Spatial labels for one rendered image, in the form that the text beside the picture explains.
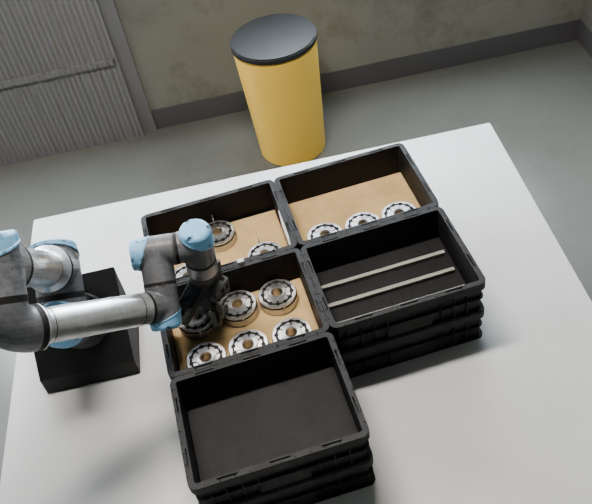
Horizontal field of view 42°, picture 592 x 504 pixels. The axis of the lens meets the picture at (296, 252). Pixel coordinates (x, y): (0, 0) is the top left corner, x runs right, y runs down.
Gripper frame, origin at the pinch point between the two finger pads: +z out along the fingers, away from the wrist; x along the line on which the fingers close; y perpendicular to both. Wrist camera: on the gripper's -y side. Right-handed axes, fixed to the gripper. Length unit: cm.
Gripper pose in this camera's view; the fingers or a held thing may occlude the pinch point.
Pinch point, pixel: (206, 324)
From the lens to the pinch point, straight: 204.7
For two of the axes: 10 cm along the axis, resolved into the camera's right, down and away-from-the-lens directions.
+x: -8.7, -3.7, 3.3
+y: 4.9, -6.7, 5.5
